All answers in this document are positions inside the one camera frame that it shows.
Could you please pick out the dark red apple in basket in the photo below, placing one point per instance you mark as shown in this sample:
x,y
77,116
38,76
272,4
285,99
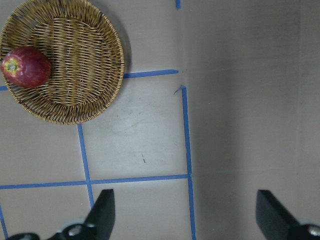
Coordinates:
x,y
26,67

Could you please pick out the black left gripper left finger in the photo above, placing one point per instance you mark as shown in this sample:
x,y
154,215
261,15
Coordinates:
x,y
101,218

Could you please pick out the brown wicker basket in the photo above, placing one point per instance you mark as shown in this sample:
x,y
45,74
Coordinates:
x,y
86,55

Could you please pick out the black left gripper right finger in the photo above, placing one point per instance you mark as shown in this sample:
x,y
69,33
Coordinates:
x,y
277,223

